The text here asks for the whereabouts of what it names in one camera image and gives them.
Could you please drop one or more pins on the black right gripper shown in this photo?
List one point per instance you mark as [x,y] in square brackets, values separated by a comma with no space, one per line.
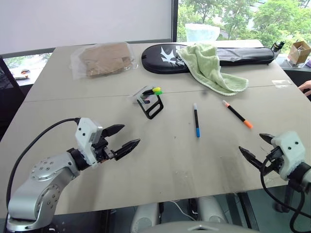
[275,161]

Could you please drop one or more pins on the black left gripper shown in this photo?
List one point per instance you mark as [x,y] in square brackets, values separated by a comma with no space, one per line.
[102,148]

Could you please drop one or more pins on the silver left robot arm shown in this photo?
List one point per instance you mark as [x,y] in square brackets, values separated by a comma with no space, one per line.
[43,179]

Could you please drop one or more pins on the orange capped black marker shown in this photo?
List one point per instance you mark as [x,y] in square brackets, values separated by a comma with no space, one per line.
[236,114]

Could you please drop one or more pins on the blue capped black marker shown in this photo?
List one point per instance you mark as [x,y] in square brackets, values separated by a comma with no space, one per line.
[196,120]

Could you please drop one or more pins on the small open cardboard box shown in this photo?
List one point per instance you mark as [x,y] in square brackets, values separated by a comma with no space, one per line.
[300,52]

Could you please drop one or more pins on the person's bare hand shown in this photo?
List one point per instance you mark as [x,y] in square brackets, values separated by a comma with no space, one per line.
[306,86]

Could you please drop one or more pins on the black table leg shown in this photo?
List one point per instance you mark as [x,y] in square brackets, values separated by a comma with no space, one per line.
[245,211]

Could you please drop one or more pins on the silver robot right leg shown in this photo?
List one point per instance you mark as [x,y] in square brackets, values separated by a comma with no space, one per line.
[211,208]

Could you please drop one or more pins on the silver robot leg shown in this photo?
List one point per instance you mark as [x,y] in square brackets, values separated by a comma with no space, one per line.
[144,218]
[211,208]

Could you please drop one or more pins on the clear bag with brown cardboard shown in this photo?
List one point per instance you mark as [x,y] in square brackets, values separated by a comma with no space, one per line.
[104,59]

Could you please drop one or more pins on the silver robot left leg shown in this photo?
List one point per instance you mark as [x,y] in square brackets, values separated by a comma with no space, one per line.
[144,218]

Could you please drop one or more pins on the black racket bag white print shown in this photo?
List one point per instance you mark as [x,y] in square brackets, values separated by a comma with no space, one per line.
[155,59]

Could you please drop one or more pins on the light green towel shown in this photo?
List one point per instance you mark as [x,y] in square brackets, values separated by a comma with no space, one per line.
[206,63]

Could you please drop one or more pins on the small black gadget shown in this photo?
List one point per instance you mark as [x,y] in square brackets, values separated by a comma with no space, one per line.
[277,46]

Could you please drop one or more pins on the silver robot torso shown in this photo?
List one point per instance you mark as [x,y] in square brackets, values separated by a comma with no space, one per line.
[194,228]

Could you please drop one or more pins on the small white orange object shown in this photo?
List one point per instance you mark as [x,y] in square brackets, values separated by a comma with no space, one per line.
[22,74]

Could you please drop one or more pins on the translucent plastic container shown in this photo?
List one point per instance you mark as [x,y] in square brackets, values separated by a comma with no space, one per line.
[201,32]

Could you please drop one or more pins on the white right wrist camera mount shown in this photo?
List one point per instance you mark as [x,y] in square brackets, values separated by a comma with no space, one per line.
[290,150]

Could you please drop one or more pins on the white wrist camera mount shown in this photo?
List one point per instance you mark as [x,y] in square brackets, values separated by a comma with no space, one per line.
[85,136]
[290,150]

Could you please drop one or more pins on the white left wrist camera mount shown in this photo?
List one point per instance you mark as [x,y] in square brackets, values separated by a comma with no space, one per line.
[85,136]

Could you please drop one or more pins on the black stand with clear panel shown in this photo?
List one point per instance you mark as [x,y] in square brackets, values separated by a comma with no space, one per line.
[150,106]

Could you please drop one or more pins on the black window frame post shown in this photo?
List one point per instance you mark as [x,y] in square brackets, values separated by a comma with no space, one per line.
[174,19]

